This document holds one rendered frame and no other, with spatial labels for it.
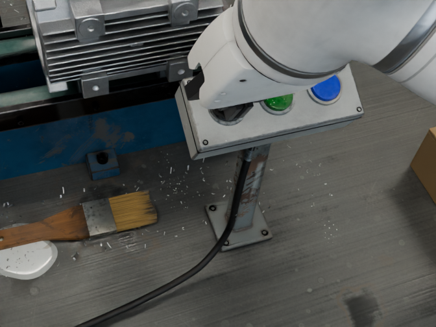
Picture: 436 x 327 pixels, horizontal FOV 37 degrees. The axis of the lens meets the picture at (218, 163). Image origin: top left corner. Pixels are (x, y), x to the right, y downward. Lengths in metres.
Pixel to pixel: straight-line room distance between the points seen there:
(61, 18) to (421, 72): 0.45
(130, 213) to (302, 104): 0.31
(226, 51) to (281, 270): 0.44
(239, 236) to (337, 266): 0.13
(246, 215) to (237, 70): 0.40
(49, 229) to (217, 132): 0.31
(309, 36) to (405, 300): 0.54
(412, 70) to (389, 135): 0.64
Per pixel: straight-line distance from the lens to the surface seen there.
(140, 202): 0.85
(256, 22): 0.39
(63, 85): 0.78
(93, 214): 0.85
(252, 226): 0.85
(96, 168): 0.87
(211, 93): 0.48
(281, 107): 0.62
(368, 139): 0.98
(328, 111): 0.65
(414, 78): 0.36
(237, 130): 0.61
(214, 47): 0.45
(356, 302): 0.83
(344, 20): 0.34
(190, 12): 0.71
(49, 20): 0.71
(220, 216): 0.85
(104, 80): 0.75
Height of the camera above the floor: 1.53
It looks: 54 degrees down
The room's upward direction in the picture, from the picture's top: 8 degrees clockwise
